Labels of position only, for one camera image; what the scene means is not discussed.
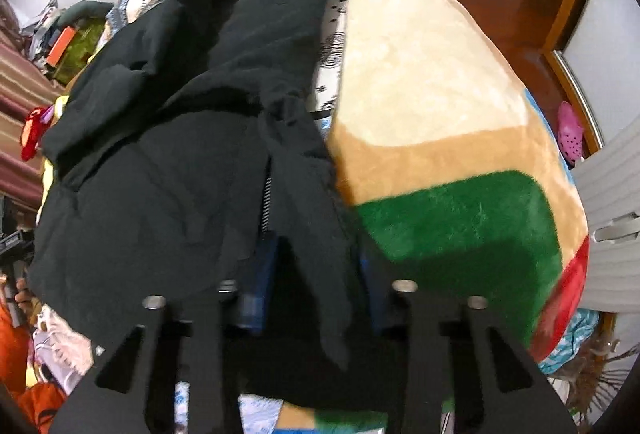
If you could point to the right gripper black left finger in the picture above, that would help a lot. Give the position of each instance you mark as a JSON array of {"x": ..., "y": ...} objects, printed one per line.
[{"x": 131, "y": 388}]

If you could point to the striped maroon curtain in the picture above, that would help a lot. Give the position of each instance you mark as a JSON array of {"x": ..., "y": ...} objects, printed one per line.
[{"x": 23, "y": 88}]

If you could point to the green orange clutter pile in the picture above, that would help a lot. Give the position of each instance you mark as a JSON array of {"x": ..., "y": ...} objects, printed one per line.
[{"x": 60, "y": 41}]

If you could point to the red plush toy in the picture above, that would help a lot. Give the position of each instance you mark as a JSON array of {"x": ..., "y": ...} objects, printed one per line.
[{"x": 36, "y": 124}]

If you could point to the beige green plush blanket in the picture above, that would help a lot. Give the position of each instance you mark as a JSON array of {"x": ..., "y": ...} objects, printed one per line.
[{"x": 453, "y": 167}]

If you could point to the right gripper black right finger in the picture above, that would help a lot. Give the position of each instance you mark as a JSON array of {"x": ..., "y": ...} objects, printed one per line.
[{"x": 458, "y": 351}]

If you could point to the white slatted cabinet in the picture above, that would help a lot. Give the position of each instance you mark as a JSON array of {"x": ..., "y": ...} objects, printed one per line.
[{"x": 608, "y": 184}]

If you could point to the pink croc shoe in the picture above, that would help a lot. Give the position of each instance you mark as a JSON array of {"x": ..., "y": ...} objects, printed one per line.
[{"x": 570, "y": 135}]

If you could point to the large black garment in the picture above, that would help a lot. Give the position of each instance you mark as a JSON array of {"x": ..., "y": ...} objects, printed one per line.
[{"x": 185, "y": 139}]

